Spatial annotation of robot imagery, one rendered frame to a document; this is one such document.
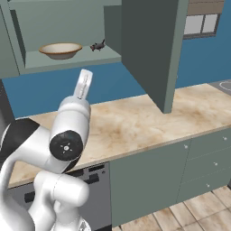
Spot grey-green base cupboard door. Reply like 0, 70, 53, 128
108, 138, 192, 228

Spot grey-green cabinet door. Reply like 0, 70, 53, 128
121, 0, 189, 115

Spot window with blind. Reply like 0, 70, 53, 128
182, 0, 226, 41

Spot grey hob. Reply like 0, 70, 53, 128
208, 79, 231, 97

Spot tan ceramic bowl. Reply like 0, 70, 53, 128
38, 42, 84, 60

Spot grey-green closed wall cabinet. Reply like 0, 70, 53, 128
0, 5, 21, 80

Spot grey-green drawer front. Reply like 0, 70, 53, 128
176, 167, 231, 204
187, 127, 231, 161
180, 146, 231, 184

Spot grey-green open wall cabinet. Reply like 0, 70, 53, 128
7, 0, 123, 76

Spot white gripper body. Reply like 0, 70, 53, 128
73, 68, 93, 100

